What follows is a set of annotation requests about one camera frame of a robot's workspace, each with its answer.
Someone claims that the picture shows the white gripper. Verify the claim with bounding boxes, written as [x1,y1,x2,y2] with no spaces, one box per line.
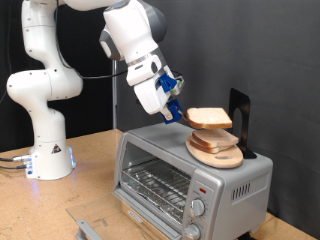
[133,65,176,122]

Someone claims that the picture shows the metal spatula with blue block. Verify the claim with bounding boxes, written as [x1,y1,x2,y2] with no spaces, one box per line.
[159,99,190,125]

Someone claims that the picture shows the glass oven door with handle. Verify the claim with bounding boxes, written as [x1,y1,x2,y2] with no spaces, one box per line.
[65,190,184,240]

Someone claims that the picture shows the silver toaster oven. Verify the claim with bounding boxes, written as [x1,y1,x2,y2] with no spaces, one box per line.
[113,120,274,240]

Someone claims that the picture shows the silver oven knob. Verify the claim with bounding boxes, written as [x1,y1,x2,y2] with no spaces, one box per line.
[182,223,202,240]
[190,198,206,218]

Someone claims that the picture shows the vertical metal pole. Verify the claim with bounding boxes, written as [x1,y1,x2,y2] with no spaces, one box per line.
[111,59,119,130]

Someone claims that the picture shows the oval wooden cutting board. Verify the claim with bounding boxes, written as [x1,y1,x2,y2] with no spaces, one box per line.
[185,133,245,169]

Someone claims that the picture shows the black curtain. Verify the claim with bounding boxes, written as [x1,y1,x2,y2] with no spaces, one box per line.
[0,0,114,153]

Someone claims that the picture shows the black metal bookend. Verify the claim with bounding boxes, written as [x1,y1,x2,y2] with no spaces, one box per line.
[227,87,258,160]

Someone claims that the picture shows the dark grey backdrop panel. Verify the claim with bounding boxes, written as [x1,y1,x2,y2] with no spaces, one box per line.
[117,0,320,239]

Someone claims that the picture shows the silver wrist camera blue mount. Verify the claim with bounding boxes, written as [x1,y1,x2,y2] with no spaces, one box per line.
[158,71,185,95]

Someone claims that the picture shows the wire oven rack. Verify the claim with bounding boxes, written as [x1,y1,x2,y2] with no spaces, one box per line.
[121,158,192,223]

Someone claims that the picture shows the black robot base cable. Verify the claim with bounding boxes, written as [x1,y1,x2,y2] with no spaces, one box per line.
[0,164,28,171]
[0,153,33,164]

